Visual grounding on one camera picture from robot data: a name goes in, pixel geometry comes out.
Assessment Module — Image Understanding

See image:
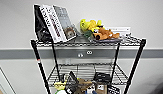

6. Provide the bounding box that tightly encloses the black glossy bag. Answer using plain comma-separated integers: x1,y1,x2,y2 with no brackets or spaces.
65,70,80,94

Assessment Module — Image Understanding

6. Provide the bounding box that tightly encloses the white door frame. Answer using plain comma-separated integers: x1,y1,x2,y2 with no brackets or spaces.
0,59,15,94

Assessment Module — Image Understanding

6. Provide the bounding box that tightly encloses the black packet with print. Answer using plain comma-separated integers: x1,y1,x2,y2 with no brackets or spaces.
106,85,121,94

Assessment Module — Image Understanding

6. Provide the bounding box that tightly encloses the white wall socket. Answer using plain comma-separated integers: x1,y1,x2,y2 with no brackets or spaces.
76,52,85,59
85,49,94,56

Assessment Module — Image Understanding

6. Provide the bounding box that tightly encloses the large grey printed box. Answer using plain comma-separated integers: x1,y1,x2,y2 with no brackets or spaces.
51,4,79,41

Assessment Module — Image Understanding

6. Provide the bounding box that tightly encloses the yellow plush toy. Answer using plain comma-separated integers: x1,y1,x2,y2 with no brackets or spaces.
79,18,104,35

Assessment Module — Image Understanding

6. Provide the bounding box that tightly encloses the long grey wall band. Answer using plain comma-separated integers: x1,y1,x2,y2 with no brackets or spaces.
0,48,163,61

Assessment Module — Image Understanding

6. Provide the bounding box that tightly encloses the small brown cardboard box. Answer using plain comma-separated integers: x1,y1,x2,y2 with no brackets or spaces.
95,83,108,94

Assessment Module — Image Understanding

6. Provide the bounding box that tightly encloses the black wire shelf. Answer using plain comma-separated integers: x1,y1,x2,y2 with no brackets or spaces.
29,34,148,94

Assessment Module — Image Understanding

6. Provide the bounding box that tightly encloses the flat white box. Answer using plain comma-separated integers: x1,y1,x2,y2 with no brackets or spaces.
105,26,132,38

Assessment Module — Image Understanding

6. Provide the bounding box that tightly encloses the orange plush toy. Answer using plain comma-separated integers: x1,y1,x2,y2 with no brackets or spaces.
91,26,122,42

